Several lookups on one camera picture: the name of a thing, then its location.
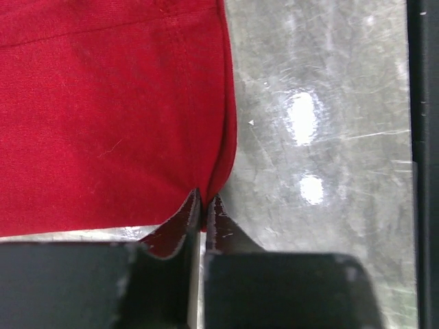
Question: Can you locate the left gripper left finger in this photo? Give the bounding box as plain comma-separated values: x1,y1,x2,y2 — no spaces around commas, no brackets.
1,190,201,328

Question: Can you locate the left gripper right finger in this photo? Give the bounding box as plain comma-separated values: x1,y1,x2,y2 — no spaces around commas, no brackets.
204,197,383,329

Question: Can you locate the red t shirt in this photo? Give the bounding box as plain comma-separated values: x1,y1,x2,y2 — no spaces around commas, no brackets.
1,1,237,236

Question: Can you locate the black base beam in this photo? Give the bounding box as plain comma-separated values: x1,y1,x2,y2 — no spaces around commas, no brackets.
407,0,438,328

